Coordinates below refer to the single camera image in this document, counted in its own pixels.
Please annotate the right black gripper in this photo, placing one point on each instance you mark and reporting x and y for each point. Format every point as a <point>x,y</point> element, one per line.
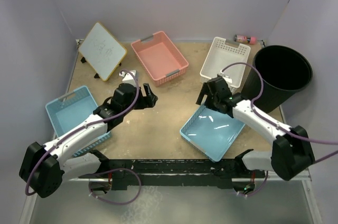
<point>205,90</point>

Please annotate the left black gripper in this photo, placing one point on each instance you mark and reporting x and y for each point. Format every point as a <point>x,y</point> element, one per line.
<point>147,101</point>

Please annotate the blue plastic basket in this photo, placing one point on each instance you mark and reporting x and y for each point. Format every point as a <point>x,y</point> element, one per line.
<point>211,132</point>
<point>70,110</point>

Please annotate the pink plastic basket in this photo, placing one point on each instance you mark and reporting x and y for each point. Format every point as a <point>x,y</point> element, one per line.
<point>160,58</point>

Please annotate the white plastic basket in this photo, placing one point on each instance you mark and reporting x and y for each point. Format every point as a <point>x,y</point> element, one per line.
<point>221,54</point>

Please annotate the large black plastic bin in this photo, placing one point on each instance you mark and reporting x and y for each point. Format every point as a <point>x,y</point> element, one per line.
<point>284,71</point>

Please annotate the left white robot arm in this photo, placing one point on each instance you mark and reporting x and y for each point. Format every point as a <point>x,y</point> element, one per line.
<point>46,166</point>

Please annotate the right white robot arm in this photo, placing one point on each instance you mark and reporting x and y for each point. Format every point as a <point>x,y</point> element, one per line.
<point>290,152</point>

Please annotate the yellow framed whiteboard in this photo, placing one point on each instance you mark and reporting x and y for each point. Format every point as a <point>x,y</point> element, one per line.
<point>102,51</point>

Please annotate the small pink capped bottle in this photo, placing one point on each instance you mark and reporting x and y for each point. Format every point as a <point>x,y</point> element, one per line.
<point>245,39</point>

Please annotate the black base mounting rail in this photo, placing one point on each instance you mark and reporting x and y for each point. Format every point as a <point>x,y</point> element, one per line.
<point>186,172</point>

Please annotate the aluminium table frame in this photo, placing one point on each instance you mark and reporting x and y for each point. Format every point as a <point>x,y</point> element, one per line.
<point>154,134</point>

